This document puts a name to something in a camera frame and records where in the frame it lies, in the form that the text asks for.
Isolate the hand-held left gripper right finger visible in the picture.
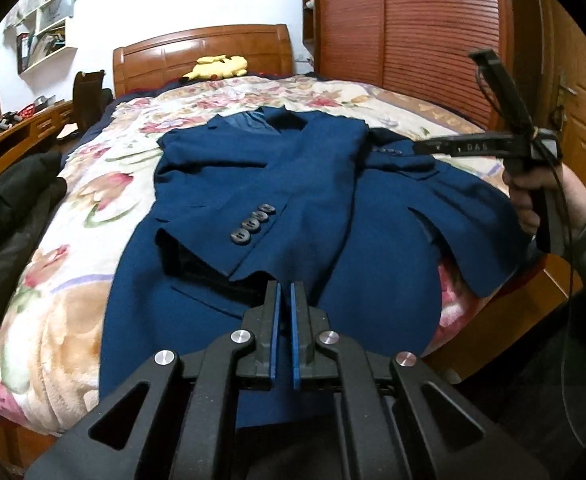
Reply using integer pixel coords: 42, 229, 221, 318
290, 280, 539, 480

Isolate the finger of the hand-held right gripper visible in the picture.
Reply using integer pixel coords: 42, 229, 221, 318
413, 135, 456, 157

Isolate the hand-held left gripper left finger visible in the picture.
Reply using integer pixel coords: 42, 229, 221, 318
23, 280, 280, 480

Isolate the blue suit jacket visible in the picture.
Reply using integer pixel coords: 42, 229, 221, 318
98, 105, 541, 428

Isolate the black clothes pile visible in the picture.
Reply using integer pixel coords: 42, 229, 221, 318
0, 152, 68, 351

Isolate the person's right hand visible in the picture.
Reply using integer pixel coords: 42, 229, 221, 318
502, 162, 586, 263

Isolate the wooden louvred wardrobe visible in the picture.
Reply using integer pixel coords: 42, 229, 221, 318
300, 0, 516, 133

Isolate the floral blanket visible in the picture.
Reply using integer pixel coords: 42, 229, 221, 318
0, 74, 514, 436

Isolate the yellow plush toy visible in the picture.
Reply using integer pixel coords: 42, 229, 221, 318
182, 53, 250, 82

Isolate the wooden bed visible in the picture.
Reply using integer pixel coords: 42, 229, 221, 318
0, 24, 569, 466

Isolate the dark brown chair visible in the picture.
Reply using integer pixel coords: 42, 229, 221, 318
57, 69, 114, 142

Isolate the wooden desk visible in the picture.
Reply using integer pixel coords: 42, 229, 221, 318
0, 100, 76, 196

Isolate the row of books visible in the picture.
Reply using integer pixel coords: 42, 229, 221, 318
29, 30, 66, 61

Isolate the grey paper bag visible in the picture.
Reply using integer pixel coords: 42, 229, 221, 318
38, 2, 74, 31

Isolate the metal door handle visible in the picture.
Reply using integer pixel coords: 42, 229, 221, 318
553, 72, 579, 133

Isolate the black cable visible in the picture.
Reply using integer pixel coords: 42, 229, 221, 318
474, 55, 583, 441

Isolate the white wall shelf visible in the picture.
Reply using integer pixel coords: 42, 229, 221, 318
15, 0, 81, 73

